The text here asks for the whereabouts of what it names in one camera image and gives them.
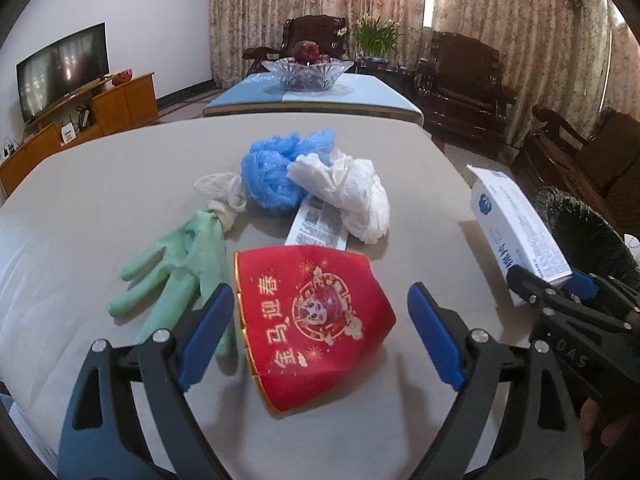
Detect red apples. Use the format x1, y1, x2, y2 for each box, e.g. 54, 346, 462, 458
292, 40, 331, 65

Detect floral beige curtains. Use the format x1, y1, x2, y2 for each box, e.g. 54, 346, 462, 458
208, 0, 639, 147

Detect red paper bowl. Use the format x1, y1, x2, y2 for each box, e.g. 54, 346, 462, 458
234, 245, 396, 414

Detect left dark wooden armchair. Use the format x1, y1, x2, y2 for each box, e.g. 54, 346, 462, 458
243, 14, 348, 75

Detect black lined trash bin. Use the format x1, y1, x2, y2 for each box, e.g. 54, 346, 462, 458
532, 186, 639, 290

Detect person's right hand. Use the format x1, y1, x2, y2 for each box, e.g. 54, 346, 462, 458
577, 398, 636, 452

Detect white plastic bag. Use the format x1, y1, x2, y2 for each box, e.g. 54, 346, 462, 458
288, 148, 390, 245

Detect grey table cover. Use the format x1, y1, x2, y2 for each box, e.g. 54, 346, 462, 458
1, 114, 535, 479

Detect dark side table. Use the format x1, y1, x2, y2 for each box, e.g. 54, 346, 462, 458
355, 58, 424, 101

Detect potted green plant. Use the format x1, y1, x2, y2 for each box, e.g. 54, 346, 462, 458
352, 15, 401, 58

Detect white router box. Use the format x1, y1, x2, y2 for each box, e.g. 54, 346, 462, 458
61, 122, 76, 145

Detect red teapot ornament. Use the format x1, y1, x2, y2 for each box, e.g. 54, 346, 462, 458
111, 68, 134, 87

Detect flat screen television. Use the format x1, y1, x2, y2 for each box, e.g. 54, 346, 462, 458
16, 23, 110, 122

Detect glass fruit bowl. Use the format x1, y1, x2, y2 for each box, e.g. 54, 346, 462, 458
262, 58, 354, 91

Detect dark wooden sofa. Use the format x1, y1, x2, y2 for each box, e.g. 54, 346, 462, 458
510, 105, 639, 237

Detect white blue medicine box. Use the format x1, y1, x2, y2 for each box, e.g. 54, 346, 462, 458
463, 165, 572, 286

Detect green rubber glove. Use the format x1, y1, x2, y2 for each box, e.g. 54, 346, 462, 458
108, 209, 229, 344

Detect blue plastic bag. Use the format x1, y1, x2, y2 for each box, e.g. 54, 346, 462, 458
240, 130, 335, 214

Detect blue coffee table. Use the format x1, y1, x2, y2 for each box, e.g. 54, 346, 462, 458
203, 73, 424, 127

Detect orange wooden tv cabinet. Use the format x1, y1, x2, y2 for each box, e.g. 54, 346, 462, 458
1, 73, 160, 196

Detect right dark wooden armchair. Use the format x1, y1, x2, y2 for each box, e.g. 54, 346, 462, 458
416, 32, 518, 158

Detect dark wooden armchair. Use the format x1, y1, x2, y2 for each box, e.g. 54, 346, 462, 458
243, 14, 348, 75
416, 32, 518, 158

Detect white cream tube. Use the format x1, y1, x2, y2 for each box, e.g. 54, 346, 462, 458
284, 195, 348, 250

